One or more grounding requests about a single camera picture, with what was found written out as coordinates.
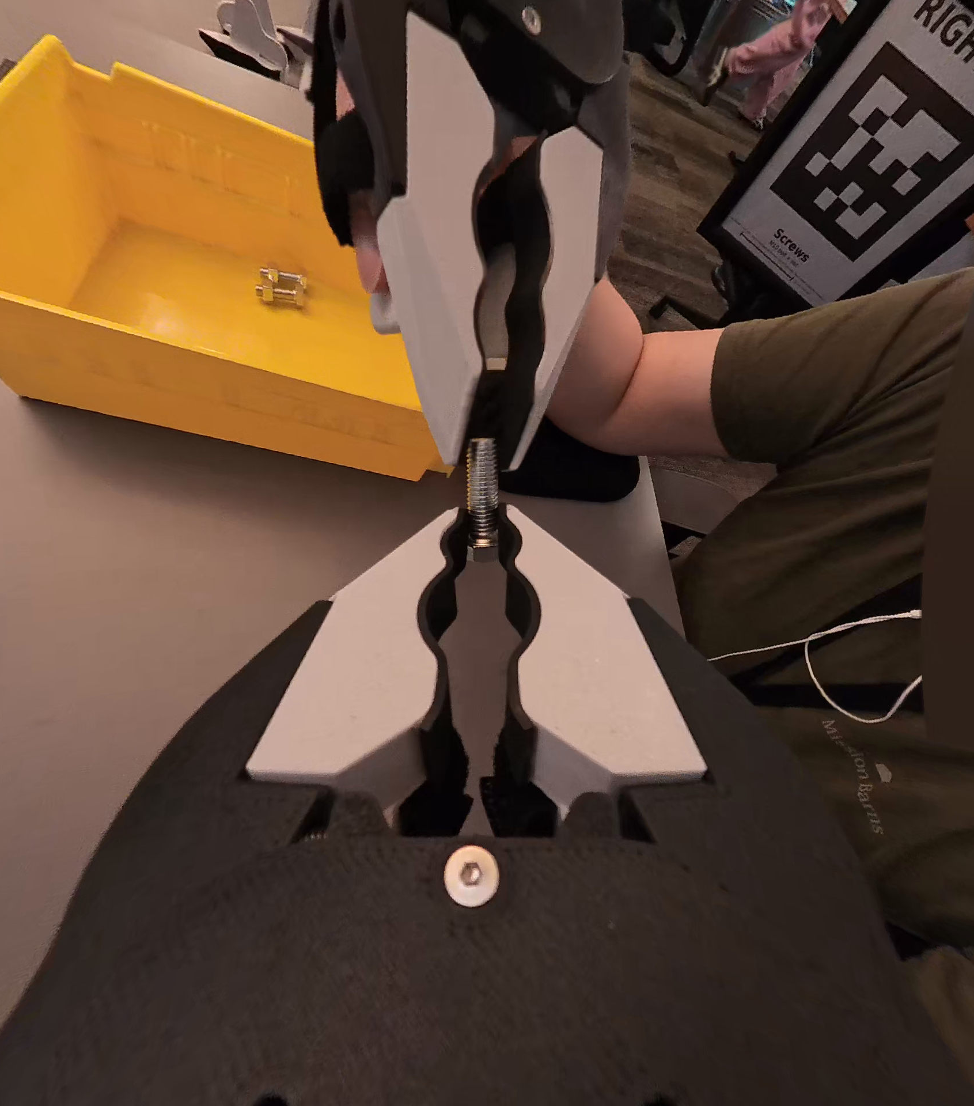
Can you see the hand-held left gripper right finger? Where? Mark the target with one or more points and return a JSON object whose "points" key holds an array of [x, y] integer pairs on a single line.
{"points": [[608, 691]]}

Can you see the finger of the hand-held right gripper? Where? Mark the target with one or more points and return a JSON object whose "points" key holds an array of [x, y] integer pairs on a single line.
{"points": [[435, 285], [577, 259]]}

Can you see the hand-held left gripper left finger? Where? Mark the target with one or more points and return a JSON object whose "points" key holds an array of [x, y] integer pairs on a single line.
{"points": [[348, 691]]}

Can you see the steel hex bolt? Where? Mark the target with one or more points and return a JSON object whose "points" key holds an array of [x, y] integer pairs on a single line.
{"points": [[482, 492], [272, 298]]}

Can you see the yellow plastic bin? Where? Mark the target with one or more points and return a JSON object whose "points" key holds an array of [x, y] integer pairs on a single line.
{"points": [[37, 216]]}

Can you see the black elbow rest pad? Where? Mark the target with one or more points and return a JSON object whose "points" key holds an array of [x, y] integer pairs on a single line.
{"points": [[582, 480]]}

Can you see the person's right forearm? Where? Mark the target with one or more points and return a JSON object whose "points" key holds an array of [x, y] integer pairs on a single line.
{"points": [[651, 389]]}

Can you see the person's right hand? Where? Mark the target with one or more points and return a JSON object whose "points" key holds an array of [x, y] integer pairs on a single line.
{"points": [[373, 263]]}

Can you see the white plastic part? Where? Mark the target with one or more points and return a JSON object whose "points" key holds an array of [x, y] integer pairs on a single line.
{"points": [[249, 17]]}

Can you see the black framed marker sign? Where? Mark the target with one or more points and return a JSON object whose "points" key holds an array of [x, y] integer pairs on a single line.
{"points": [[875, 138]]}

